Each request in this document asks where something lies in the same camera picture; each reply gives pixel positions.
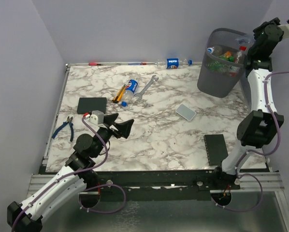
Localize green plastic bottle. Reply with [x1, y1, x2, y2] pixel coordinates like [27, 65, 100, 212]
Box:
[206, 51, 234, 73]

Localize black notebook right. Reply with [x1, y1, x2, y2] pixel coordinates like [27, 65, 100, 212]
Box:
[204, 134, 228, 166]

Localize clear bottle purple label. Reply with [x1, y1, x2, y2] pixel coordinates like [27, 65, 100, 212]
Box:
[235, 34, 255, 47]

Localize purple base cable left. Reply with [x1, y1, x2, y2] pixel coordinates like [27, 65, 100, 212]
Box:
[78, 184, 126, 214]

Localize grey white rectangular pad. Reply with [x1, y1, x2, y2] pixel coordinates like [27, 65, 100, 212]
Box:
[175, 104, 196, 121]

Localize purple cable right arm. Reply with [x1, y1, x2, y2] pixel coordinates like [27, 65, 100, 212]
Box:
[232, 69, 289, 212]

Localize grey mesh waste bin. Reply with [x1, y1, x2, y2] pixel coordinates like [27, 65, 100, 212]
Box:
[197, 28, 245, 98]

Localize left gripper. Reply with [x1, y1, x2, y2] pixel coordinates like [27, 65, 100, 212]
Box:
[93, 113, 134, 158]

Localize black box left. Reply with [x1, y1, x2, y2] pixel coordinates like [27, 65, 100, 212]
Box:
[77, 97, 107, 114]

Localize red handled screwdriver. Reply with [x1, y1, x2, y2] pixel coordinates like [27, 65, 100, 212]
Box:
[88, 62, 105, 66]

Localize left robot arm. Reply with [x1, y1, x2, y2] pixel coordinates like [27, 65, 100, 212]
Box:
[7, 111, 134, 232]

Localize Pepsi bottle blue label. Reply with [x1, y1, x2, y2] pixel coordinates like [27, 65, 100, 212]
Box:
[121, 79, 138, 107]

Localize blue handled screwdriver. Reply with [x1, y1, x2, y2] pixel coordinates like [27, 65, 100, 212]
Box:
[128, 62, 148, 65]

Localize red green label water bottle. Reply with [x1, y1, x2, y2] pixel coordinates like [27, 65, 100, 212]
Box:
[229, 46, 246, 77]

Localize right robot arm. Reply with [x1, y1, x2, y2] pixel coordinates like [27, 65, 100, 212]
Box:
[212, 17, 284, 189]

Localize silver open-end wrench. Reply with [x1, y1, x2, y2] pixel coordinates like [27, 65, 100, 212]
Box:
[134, 75, 159, 101]

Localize blue handled pliers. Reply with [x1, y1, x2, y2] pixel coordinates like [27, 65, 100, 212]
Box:
[51, 116, 74, 142]

